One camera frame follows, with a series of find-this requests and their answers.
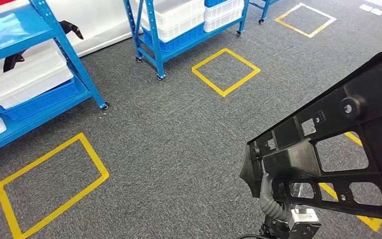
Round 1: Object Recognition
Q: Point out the black plastic panel part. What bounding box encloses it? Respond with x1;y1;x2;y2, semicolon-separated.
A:
239;51;382;223

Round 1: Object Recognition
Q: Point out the blue wheeled shelf rack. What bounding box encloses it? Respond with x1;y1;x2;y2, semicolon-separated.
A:
122;0;252;81
249;0;279;25

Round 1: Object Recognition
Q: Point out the blue metal shelf rack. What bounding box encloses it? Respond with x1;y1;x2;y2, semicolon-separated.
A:
0;0;110;160

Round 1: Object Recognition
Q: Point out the yellow floor tape square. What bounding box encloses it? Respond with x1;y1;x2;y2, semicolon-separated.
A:
191;47;262;98
274;2;337;39
318;131;382;233

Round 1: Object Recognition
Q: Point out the black camera cable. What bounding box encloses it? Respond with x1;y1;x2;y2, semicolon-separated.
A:
237;233;268;239

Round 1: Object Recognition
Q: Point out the black plastic bracket part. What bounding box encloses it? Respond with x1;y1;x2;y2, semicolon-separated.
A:
59;20;85;40
2;50;26;73

